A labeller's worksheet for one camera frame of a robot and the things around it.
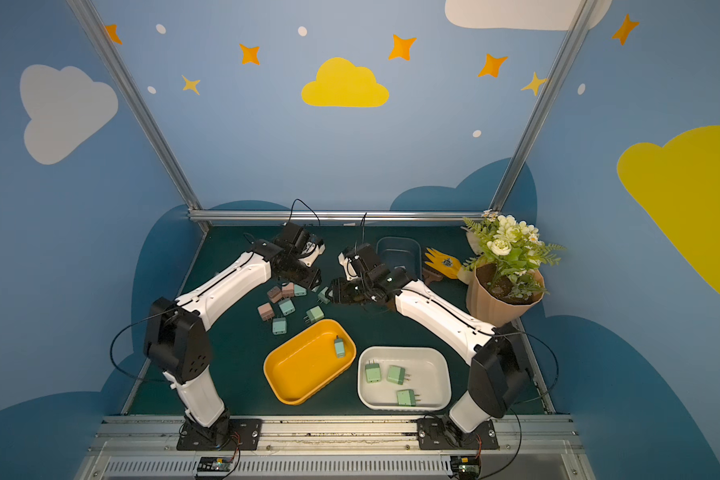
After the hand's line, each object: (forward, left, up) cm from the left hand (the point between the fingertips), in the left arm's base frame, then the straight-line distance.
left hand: (314, 275), depth 89 cm
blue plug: (-18, -8, -11) cm, 23 cm away
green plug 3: (-24, -18, -12) cm, 33 cm away
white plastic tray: (-25, -35, -14) cm, 45 cm away
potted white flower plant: (-1, -57, +3) cm, 57 cm away
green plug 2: (-25, -25, -12) cm, 38 cm away
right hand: (-8, -8, +4) cm, 12 cm away
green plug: (-31, -27, -12) cm, 43 cm away
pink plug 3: (+2, +11, -12) cm, 17 cm away
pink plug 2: (-1, +14, -11) cm, 18 cm away
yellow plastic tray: (-23, +3, -15) cm, 27 cm away
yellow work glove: (+14, -45, -12) cm, 48 cm away
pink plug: (-6, +17, -13) cm, 22 cm away
